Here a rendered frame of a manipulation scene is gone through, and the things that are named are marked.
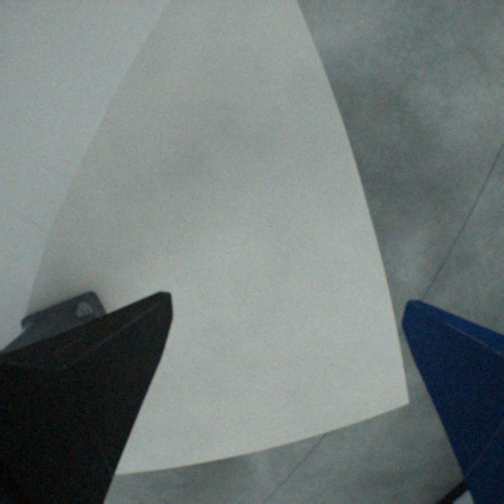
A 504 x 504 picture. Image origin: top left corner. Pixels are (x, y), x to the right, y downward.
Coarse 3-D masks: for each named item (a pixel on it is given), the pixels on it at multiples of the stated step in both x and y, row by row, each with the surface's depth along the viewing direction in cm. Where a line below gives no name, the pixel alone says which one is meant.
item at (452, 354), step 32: (416, 320) 9; (448, 320) 8; (416, 352) 9; (448, 352) 7; (480, 352) 6; (448, 384) 7; (480, 384) 6; (448, 416) 7; (480, 416) 6; (480, 448) 6; (480, 480) 5
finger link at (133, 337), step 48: (96, 336) 6; (144, 336) 8; (0, 384) 3; (48, 384) 4; (96, 384) 6; (144, 384) 8; (0, 432) 3; (48, 432) 4; (96, 432) 6; (48, 480) 4; (96, 480) 5
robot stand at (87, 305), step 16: (64, 304) 38; (80, 304) 37; (96, 304) 38; (32, 320) 39; (48, 320) 36; (64, 320) 35; (80, 320) 36; (32, 336) 32; (48, 336) 31; (0, 352) 30
